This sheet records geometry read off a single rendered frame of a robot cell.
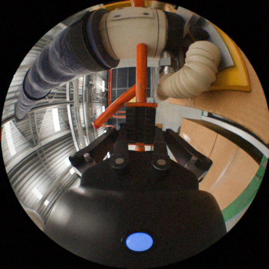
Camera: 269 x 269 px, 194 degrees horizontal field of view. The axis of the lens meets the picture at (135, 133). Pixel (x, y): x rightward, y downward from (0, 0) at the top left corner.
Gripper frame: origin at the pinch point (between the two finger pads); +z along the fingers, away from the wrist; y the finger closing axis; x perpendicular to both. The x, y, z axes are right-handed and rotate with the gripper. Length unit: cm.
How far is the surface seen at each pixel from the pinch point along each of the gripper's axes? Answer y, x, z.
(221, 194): 53, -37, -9
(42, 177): -516, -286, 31
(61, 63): -18.3, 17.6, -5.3
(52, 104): -185, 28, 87
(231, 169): 53, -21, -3
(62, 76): -23.8, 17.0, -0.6
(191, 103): 13.2, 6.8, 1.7
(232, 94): 12.9, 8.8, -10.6
